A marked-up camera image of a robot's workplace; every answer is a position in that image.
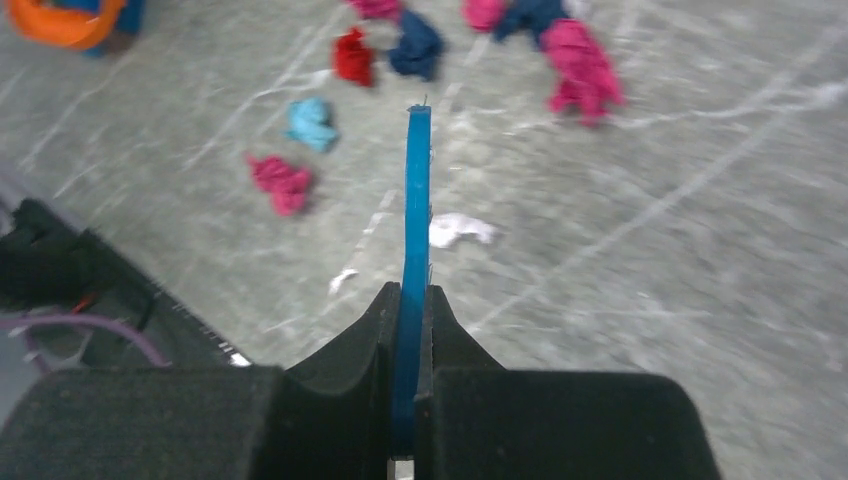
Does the black base bar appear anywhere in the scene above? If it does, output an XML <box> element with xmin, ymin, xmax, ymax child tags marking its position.
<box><xmin>1</xmin><ymin>198</ymin><xmax>251</xmax><ymax>368</ymax></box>

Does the magenta paper scrap upper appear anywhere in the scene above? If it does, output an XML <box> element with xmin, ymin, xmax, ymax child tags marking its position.
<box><xmin>461</xmin><ymin>0</ymin><xmax>507</xmax><ymax>33</ymax></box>

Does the dark blue scrap right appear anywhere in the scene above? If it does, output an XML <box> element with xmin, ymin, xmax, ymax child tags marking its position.
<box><xmin>492</xmin><ymin>0</ymin><xmax>571</xmax><ymax>50</ymax></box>

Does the blue hand brush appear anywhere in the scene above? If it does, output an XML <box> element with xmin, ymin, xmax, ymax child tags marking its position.
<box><xmin>391</xmin><ymin>105</ymin><xmax>431</xmax><ymax>460</ymax></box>

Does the blue paper scrap centre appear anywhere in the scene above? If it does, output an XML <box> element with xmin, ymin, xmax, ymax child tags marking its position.
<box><xmin>388</xmin><ymin>8</ymin><xmax>444</xmax><ymax>82</ymax></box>

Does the pink paper scrap small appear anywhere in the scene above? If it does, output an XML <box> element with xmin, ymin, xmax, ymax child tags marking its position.
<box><xmin>347</xmin><ymin>0</ymin><xmax>403</xmax><ymax>22</ymax></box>

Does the light blue paper scrap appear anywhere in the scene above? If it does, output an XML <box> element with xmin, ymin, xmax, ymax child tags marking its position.
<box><xmin>285</xmin><ymin>97</ymin><xmax>338</xmax><ymax>153</ymax></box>

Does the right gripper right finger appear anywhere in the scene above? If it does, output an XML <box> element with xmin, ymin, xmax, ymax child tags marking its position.
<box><xmin>414</xmin><ymin>286</ymin><xmax>510</xmax><ymax>479</ymax></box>

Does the red paper scrap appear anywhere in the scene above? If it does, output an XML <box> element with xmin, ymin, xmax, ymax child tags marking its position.
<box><xmin>332</xmin><ymin>27</ymin><xmax>375</xmax><ymax>88</ymax></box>

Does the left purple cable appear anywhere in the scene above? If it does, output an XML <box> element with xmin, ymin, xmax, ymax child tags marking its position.
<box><xmin>0</xmin><ymin>312</ymin><xmax>174</xmax><ymax>372</ymax></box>

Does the magenta paper scrap lower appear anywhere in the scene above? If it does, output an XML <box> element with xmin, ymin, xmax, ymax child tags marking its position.
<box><xmin>246</xmin><ymin>155</ymin><xmax>313</xmax><ymax>216</ymax></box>

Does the magenta paper scrap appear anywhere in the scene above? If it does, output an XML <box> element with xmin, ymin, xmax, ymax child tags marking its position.
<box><xmin>246</xmin><ymin>155</ymin><xmax>313</xmax><ymax>216</ymax></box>
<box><xmin>461</xmin><ymin>0</ymin><xmax>507</xmax><ymax>33</ymax></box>

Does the pink paper scrap right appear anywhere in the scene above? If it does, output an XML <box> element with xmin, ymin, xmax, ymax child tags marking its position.
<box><xmin>541</xmin><ymin>18</ymin><xmax>625</xmax><ymax>127</ymax></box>

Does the orange ring toy with bricks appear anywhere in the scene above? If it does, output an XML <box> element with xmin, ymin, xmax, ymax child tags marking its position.
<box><xmin>2</xmin><ymin>0</ymin><xmax>146</xmax><ymax>56</ymax></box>

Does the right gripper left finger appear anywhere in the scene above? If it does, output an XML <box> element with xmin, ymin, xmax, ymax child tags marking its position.
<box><xmin>251</xmin><ymin>282</ymin><xmax>401</xmax><ymax>479</ymax></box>

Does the white paper scrap near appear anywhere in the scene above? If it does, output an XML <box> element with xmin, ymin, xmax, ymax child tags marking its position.
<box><xmin>429</xmin><ymin>213</ymin><xmax>497</xmax><ymax>249</ymax></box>

